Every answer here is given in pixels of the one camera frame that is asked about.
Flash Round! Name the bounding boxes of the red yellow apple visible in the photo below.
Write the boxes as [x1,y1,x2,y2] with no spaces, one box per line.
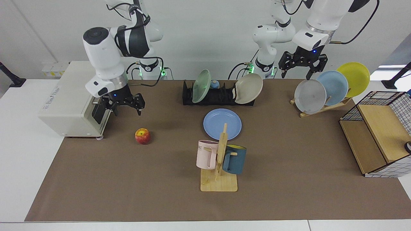
[135,128,151,145]

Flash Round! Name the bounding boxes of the grey plate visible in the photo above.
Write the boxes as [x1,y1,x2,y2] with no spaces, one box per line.
[294,79,327,115]

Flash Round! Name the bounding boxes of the light blue plate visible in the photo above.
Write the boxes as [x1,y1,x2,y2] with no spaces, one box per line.
[316,70,349,106]

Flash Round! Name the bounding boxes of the wooden plate rack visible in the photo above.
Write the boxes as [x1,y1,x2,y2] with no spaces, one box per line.
[290,88,353,118]

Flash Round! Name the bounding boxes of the beige plate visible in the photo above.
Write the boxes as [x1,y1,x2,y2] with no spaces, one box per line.
[234,73,263,104]

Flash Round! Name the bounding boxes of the yellow plate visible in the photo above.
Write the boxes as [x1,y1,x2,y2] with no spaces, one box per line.
[336,62,370,98]

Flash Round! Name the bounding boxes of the black dish rack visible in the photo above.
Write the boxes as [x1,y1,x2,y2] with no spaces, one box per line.
[182,80,256,106]

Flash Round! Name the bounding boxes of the green plate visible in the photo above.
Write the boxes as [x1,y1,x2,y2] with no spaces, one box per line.
[192,69,212,103]

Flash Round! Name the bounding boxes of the pale toaster oven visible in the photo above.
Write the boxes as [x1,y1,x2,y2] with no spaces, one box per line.
[38,61,113,140]

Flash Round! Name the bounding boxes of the brown table cloth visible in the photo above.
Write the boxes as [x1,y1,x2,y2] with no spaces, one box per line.
[25,79,411,222]

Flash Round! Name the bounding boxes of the pink mug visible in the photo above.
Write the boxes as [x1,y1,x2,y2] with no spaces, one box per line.
[196,140,219,169]

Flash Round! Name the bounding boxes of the dark blue mug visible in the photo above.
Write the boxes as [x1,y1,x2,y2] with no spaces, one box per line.
[222,145,247,175]

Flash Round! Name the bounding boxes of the wooden cup stand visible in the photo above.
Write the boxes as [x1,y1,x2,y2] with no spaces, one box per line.
[200,123,238,192]

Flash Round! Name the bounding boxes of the small white wall boxes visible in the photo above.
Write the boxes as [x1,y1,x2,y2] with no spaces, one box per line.
[42,62,70,77]

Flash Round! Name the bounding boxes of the black camera stand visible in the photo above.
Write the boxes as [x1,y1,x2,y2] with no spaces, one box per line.
[381,63,411,90]
[0,62,27,88]

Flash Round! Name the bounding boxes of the wire basket with wooden floor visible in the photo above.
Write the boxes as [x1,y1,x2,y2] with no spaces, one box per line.
[339,91,411,178]

